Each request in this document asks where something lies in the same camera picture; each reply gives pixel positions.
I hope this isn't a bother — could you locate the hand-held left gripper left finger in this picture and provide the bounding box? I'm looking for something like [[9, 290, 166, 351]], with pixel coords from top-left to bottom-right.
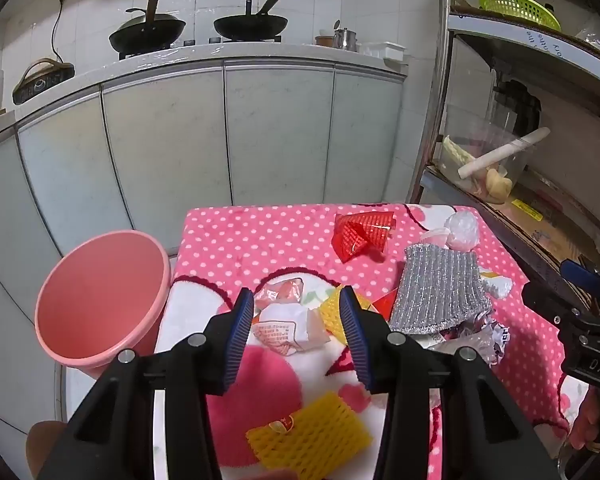
[[37, 287, 256, 480]]

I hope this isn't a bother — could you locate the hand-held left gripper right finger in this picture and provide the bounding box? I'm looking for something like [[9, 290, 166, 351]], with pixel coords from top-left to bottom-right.
[[337, 286, 563, 480]]

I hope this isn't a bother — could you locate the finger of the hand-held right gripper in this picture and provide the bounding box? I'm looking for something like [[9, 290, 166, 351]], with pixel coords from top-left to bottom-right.
[[560, 257, 600, 318], [522, 280, 588, 329]]

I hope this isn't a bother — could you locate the yellow foam fruit net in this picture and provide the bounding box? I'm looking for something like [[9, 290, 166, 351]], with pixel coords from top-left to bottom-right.
[[317, 285, 376, 346], [245, 392, 373, 471]]

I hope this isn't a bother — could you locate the white paper wrapper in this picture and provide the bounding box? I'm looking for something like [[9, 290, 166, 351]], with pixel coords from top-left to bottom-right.
[[251, 305, 333, 357]]

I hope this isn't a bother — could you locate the silver foil wrapper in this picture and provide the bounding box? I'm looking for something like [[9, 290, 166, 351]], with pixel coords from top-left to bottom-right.
[[430, 310, 513, 366]]

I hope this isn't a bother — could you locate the silver striped pouch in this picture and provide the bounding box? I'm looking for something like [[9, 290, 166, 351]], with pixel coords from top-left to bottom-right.
[[389, 244, 493, 335]]

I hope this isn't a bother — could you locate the red foil wrapper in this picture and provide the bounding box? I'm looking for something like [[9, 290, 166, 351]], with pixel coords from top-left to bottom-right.
[[331, 210, 398, 263]]

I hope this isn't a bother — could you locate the clear plastic bag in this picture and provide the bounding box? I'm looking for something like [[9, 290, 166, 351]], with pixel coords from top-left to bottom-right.
[[442, 210, 481, 252]]

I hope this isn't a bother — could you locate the pink plastic bin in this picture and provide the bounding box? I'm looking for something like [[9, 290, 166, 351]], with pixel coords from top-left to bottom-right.
[[34, 230, 172, 380]]

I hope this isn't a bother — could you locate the person's right hand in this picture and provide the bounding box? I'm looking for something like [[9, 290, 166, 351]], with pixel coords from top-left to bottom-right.
[[569, 389, 600, 452]]

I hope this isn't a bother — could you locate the pink polka-dot blanket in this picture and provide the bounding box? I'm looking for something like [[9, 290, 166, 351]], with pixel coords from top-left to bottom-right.
[[152, 202, 588, 480]]

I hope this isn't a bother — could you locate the tan food lump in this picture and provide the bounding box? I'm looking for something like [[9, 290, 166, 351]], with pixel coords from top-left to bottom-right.
[[485, 167, 515, 198]]

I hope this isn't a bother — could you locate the cream ribbed strip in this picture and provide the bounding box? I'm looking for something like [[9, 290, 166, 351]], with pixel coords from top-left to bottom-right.
[[442, 135, 473, 168]]

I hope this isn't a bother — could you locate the clear plastic container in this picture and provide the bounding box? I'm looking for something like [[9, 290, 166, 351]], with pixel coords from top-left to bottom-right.
[[437, 105, 533, 205]]

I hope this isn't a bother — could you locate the grey kitchen cabinet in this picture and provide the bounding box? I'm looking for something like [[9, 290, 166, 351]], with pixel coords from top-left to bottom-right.
[[0, 57, 408, 411]]

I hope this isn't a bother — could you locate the brown wooden stool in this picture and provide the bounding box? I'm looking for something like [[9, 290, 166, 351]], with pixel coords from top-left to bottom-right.
[[26, 420, 71, 480]]

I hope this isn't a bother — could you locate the metal storage rack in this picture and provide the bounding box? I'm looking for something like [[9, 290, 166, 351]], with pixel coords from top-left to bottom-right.
[[407, 0, 600, 311]]

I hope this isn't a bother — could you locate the green plastic basket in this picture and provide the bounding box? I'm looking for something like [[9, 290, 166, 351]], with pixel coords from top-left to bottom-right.
[[479, 0, 562, 31]]

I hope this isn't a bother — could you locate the white kitchen countertop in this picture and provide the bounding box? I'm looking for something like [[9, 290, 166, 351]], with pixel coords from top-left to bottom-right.
[[0, 42, 410, 161]]

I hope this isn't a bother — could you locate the white rectangular container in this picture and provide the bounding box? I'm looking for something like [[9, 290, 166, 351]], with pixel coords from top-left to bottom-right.
[[358, 41, 407, 61]]

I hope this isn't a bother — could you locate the gas stove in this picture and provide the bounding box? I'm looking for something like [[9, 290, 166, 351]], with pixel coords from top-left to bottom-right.
[[117, 35, 286, 60]]

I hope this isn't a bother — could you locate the small steel pot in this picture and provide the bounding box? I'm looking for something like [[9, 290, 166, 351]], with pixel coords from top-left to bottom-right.
[[332, 20, 359, 53]]

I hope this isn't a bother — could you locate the black wok with wooden handle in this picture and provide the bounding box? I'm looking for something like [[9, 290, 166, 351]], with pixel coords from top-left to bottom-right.
[[213, 0, 289, 42]]

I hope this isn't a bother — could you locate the black wok with dark handle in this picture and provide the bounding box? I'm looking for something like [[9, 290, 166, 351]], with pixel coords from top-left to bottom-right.
[[108, 0, 187, 56]]

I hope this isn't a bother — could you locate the black power cable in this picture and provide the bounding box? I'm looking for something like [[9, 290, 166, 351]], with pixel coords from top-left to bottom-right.
[[50, 0, 67, 63]]

